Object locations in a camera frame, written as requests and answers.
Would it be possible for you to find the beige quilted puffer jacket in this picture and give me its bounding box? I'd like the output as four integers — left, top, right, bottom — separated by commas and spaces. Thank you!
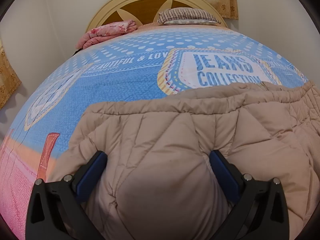
48, 82, 319, 239

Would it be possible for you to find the yellow side window curtain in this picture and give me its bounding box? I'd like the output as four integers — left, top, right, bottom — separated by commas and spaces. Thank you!
0, 42, 21, 109

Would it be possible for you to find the blue pink printed bedspread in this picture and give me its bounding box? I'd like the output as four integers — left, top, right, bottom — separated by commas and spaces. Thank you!
1, 25, 307, 239

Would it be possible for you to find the pink floral folded blanket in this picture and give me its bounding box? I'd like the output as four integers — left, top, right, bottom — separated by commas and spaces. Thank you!
75, 20, 138, 50

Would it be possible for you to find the striped grey pillow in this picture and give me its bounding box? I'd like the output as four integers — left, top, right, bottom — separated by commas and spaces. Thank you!
157, 7, 221, 24

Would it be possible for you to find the cream wooden arched headboard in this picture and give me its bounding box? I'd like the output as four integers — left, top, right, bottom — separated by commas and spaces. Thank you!
87, 0, 227, 30

